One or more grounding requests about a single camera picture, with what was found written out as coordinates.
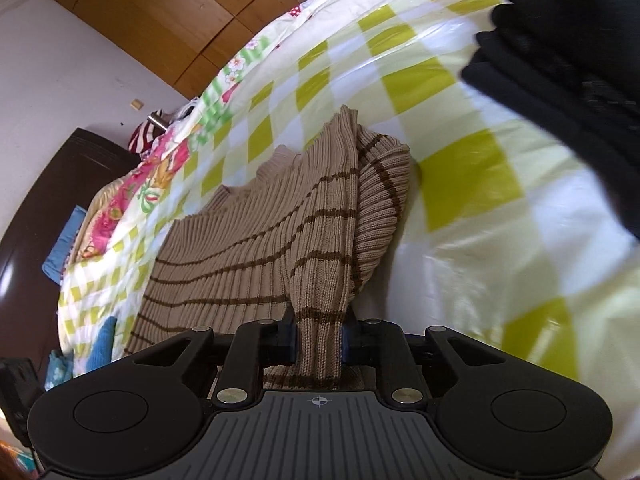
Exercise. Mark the checked cartoon print blanket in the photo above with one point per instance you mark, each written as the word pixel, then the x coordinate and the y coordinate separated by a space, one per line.
pixel 475 210

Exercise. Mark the black cloth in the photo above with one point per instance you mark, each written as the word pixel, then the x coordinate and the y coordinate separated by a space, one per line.
pixel 565 60

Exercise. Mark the dark wooden headboard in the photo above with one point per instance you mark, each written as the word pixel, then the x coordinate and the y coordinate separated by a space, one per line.
pixel 45 200

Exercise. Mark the blue cloth on headboard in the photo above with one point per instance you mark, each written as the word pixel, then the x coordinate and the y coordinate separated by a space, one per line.
pixel 62 245

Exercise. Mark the black box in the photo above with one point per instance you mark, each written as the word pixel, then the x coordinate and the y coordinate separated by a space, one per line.
pixel 17 400

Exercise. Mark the blue towel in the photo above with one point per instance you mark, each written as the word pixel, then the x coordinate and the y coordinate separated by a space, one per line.
pixel 101 345

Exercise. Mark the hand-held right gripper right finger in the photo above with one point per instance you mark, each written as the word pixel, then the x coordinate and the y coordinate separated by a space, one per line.
pixel 348 342

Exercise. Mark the beige wall socket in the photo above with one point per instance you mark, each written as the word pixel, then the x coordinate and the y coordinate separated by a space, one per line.
pixel 135 104

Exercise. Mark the red white striped cloth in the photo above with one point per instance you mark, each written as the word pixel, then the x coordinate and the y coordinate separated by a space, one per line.
pixel 145 135

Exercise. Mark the wooden wardrobe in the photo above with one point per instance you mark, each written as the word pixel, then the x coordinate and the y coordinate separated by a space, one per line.
pixel 175 15

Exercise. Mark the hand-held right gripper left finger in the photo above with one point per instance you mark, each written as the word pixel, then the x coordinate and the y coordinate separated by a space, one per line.
pixel 289 340

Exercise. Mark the light blue patterned cloth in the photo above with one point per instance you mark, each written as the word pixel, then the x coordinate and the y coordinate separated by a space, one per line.
pixel 60 367

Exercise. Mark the beige striped knit sweater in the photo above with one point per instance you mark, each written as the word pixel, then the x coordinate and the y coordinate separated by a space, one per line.
pixel 280 240

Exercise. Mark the metal flask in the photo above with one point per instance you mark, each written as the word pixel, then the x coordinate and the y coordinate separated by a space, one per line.
pixel 157 121

